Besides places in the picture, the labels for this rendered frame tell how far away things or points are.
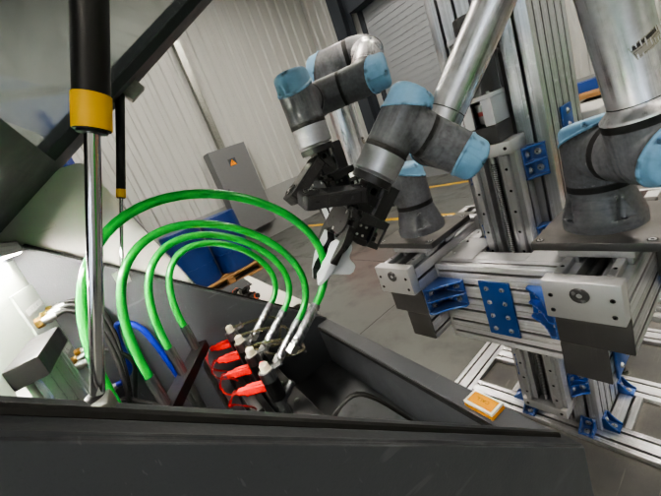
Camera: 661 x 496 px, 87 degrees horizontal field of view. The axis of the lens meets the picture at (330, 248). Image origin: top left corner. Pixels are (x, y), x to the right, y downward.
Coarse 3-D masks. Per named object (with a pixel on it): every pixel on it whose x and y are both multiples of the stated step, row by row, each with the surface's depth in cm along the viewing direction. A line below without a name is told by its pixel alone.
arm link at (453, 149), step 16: (432, 128) 55; (448, 128) 55; (464, 128) 57; (432, 144) 56; (448, 144) 55; (464, 144) 55; (480, 144) 56; (432, 160) 58; (448, 160) 57; (464, 160) 56; (480, 160) 56; (464, 176) 59
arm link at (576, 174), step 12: (588, 120) 66; (564, 132) 70; (576, 132) 68; (588, 132) 67; (564, 144) 71; (576, 144) 69; (588, 144) 66; (564, 156) 73; (576, 156) 69; (588, 156) 66; (564, 168) 74; (576, 168) 71; (588, 168) 67; (576, 180) 72; (588, 180) 70; (600, 180) 69
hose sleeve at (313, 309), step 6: (312, 306) 61; (318, 306) 62; (306, 312) 62; (312, 312) 61; (306, 318) 61; (312, 318) 61; (300, 324) 61; (306, 324) 61; (300, 330) 61; (306, 330) 61; (294, 336) 61; (300, 336) 60; (294, 342) 60; (300, 342) 60
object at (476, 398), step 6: (474, 396) 55; (480, 396) 55; (474, 402) 54; (480, 402) 54; (486, 402) 53; (492, 402) 53; (474, 408) 54; (486, 408) 52; (492, 408) 52; (504, 408) 52; (486, 414) 52; (498, 414) 52
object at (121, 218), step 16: (176, 192) 49; (192, 192) 50; (208, 192) 51; (224, 192) 53; (128, 208) 47; (144, 208) 47; (272, 208) 56; (112, 224) 46; (304, 224) 59; (320, 256) 62; (80, 272) 45; (80, 288) 45; (320, 288) 62; (80, 304) 45; (80, 320) 45; (80, 336) 45
